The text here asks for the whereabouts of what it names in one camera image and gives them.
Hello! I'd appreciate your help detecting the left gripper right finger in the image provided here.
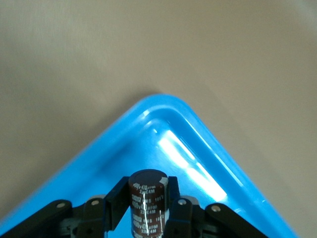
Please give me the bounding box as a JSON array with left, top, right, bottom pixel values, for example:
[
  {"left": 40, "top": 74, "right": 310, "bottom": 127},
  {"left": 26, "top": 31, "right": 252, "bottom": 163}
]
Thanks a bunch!
[{"left": 163, "top": 176, "right": 206, "bottom": 238}]

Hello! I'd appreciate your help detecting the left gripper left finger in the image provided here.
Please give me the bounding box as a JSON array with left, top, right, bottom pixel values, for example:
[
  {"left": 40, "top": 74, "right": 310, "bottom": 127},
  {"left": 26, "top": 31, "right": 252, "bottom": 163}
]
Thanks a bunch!
[{"left": 71, "top": 176, "right": 131, "bottom": 238}]

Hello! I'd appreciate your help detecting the blue plastic tray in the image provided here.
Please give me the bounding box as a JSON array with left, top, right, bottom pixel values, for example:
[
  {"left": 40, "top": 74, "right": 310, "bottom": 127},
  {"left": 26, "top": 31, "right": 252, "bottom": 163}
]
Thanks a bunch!
[{"left": 0, "top": 93, "right": 302, "bottom": 238}]

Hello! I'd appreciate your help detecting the small black terminal block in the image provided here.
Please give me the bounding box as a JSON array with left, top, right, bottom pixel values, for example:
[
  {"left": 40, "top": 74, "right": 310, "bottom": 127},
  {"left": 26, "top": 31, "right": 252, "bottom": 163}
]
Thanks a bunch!
[{"left": 128, "top": 169, "right": 170, "bottom": 238}]

